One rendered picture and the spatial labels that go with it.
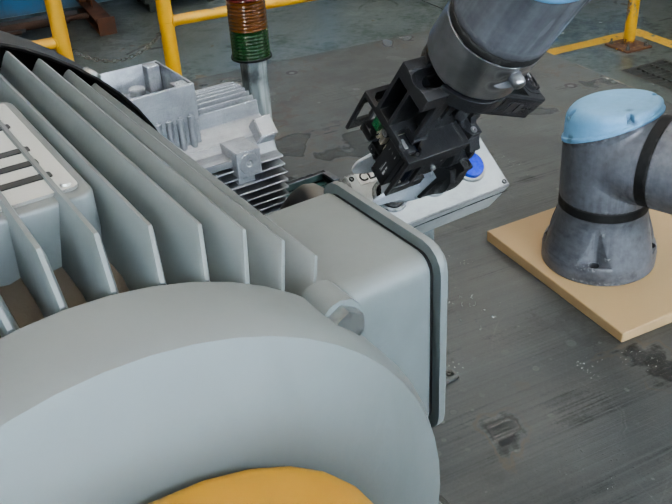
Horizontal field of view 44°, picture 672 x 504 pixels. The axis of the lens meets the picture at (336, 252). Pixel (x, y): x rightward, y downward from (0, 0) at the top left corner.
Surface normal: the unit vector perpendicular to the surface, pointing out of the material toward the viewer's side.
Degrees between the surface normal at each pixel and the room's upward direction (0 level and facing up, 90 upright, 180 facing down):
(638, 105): 8
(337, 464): 84
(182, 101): 90
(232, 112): 88
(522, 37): 121
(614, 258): 74
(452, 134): 38
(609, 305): 2
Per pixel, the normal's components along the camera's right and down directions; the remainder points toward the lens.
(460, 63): -0.56, 0.65
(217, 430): 0.57, 0.27
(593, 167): -0.66, 0.45
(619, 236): 0.11, 0.25
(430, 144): 0.29, -0.42
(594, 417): -0.05, -0.85
